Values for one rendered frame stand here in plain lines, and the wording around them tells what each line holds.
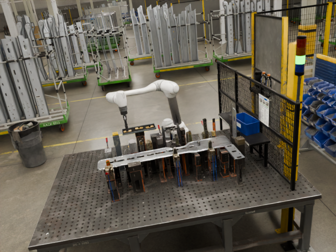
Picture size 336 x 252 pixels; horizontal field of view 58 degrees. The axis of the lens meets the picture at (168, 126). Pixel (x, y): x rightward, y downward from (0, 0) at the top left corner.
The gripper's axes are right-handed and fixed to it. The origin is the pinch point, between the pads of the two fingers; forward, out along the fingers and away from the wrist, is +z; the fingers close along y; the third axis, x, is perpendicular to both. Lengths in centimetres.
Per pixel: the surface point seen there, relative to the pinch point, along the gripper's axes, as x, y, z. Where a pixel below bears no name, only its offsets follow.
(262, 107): 137, 38, -12
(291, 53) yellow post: 141, 79, -72
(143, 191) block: 6, 53, 48
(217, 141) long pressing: 91, 31, 20
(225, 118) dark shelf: 118, -16, 17
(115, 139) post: -13.8, 2.5, 9.6
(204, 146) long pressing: 75, 36, 20
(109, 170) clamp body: -22, 54, 16
